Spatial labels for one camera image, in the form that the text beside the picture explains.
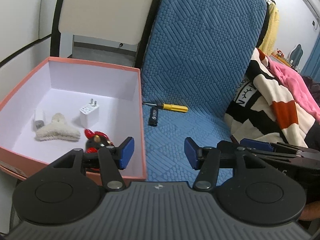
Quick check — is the pink cardboard box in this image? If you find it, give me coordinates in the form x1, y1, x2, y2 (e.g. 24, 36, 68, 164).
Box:
0, 57, 148, 182

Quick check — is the blue curtain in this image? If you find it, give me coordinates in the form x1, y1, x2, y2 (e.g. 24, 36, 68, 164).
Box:
301, 30, 320, 80

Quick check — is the white plush hair clip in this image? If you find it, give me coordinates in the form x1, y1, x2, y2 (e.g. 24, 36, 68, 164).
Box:
34, 113, 82, 142

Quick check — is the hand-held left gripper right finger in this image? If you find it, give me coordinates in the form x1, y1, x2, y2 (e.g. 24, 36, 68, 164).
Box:
184, 137, 267, 190

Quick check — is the yellow fleece garment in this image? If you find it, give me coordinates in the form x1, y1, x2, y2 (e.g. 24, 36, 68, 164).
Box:
259, 1, 280, 55

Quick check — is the grey blue office chair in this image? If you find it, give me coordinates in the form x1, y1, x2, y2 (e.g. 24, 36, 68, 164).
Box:
290, 44, 304, 67

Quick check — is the small white adapter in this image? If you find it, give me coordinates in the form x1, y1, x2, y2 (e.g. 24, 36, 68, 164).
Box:
34, 109, 47, 130

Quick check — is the person's right forearm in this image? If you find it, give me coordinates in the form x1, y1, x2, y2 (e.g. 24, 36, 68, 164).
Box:
300, 202, 320, 221

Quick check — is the blue quilted mat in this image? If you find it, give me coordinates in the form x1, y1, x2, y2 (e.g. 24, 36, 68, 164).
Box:
140, 0, 267, 183

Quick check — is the yellow screwdriver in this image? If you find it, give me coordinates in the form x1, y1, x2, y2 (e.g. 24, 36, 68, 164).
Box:
142, 102, 188, 112

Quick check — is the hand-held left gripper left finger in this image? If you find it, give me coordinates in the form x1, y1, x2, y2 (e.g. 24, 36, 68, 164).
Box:
52, 137, 135, 191

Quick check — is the striped fleece blanket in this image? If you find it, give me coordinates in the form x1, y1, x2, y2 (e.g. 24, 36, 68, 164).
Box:
224, 47, 320, 148

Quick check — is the pink fleece blanket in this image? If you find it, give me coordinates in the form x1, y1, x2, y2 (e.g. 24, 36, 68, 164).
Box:
267, 56, 320, 120

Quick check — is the red and black toy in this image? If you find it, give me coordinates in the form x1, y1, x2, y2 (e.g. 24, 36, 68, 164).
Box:
84, 129, 116, 155

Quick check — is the white wall charger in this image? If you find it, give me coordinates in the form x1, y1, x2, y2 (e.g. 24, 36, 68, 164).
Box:
79, 98, 100, 128

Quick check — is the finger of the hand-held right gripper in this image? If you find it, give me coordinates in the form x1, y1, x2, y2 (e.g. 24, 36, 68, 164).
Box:
239, 138, 312, 155
217, 141, 253, 158

